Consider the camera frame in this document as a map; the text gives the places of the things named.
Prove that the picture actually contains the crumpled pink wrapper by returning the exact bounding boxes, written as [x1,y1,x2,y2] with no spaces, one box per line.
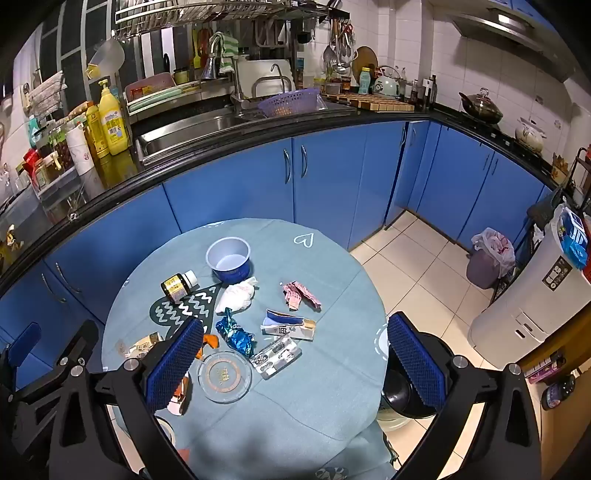
[281,280,323,315]

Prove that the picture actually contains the steel range hood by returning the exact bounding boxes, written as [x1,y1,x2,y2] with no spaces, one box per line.
[450,9,578,81]

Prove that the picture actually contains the round wooden board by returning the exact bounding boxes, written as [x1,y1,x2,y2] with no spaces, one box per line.
[352,45,379,84]

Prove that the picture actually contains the hanging grey cloth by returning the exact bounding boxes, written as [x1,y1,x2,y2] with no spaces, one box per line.
[25,69,68,114]

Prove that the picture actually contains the pink plastic basket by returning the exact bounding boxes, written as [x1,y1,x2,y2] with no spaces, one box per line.
[124,71,176,100]

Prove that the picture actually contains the clear blister pack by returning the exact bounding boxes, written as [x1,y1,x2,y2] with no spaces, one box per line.
[250,336,303,380]

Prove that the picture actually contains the orange bottle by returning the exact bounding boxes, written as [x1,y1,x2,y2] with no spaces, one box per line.
[84,102,109,160]

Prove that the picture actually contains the mint green kettle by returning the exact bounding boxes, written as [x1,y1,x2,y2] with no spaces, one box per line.
[373,65,402,99]

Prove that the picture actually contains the wooden slatted trivet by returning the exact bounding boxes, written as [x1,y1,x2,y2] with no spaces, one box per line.
[323,92,415,112]

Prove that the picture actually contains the jar of dried dates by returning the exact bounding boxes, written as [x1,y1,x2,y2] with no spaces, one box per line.
[51,138,75,169]

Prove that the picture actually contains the dark trash bin with bag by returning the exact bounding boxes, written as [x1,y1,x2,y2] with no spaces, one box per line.
[471,227,516,278]

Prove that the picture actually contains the brown pill bottle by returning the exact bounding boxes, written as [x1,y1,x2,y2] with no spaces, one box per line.
[160,271,199,304]

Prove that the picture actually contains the small cardboard packet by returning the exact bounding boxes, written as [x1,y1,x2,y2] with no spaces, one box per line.
[124,333,164,361]

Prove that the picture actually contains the black kitchen countertop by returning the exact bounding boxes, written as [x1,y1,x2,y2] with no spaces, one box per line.
[0,102,559,278]

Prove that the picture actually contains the green striped cloth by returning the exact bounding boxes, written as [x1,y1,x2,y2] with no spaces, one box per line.
[212,32,240,77]

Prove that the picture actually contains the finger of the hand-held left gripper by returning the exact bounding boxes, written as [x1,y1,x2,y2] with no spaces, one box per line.
[14,320,100,407]
[0,322,42,393]

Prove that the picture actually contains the purple box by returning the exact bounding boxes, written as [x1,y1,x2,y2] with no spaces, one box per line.
[526,355,566,384]

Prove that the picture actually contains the black stool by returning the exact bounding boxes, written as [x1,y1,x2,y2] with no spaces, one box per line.
[379,332,455,421]

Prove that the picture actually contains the white paper towel roll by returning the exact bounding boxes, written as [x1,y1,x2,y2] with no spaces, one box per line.
[66,124,95,176]

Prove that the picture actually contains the yellow detergent bottle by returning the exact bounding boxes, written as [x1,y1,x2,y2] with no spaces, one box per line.
[97,79,130,157]

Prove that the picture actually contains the wok with glass lid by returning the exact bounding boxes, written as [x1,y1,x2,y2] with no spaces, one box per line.
[458,88,504,124]

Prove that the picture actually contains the purple plastic basket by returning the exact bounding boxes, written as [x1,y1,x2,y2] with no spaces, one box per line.
[257,88,321,118]

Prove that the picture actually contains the purple trash bin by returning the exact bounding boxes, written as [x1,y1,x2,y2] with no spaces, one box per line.
[466,249,504,290]

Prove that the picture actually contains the hanging metal utensils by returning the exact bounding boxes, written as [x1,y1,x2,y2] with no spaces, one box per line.
[323,23,354,75]

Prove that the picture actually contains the small curved faucet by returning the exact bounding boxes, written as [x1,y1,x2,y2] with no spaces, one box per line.
[270,64,296,93]

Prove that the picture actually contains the red packet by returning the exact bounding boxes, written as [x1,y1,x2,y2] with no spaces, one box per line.
[23,148,42,178]

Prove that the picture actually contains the blue kitchen cabinet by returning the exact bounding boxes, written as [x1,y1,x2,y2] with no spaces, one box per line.
[0,119,555,398]

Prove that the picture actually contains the steel sink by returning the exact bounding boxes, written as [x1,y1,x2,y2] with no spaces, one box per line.
[134,108,269,164]

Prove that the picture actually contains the silver pull-out faucet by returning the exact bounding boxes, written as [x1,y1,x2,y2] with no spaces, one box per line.
[199,34,250,112]

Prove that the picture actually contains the dark round jar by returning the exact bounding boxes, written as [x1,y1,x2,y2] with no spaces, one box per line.
[541,374,575,411]

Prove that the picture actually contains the metal dish rack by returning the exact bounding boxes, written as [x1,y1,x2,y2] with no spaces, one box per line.
[115,0,342,40]

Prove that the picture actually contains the dark tree-shaped placemat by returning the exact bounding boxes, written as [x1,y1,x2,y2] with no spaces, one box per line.
[150,284,222,342]

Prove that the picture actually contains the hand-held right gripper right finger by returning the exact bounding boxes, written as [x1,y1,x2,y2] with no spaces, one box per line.
[387,311,542,480]

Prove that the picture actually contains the green drainer tray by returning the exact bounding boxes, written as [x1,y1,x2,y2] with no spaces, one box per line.
[127,83,204,114]

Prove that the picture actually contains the white scoop yellow handle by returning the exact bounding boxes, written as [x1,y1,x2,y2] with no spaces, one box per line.
[87,37,126,79]

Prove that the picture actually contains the crumpled white tissue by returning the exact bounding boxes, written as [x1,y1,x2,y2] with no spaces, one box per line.
[215,277,259,315]

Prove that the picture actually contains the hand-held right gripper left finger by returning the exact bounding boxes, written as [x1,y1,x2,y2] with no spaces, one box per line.
[48,318,205,480]

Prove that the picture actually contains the white ceramic teapot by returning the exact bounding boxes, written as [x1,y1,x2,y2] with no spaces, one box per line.
[515,117,548,153]

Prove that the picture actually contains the blue carton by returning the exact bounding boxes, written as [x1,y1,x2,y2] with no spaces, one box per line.
[556,210,589,271]

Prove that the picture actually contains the opened cigarette box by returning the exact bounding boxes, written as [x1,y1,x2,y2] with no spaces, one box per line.
[260,309,317,342]

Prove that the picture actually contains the crumpled blue foil wrapper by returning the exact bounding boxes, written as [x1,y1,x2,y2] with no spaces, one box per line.
[215,308,256,357]

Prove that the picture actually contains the white round container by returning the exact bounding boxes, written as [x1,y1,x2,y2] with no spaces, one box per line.
[154,414,175,446]

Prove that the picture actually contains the white cutting board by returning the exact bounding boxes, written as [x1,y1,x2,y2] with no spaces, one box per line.
[236,59,296,100]

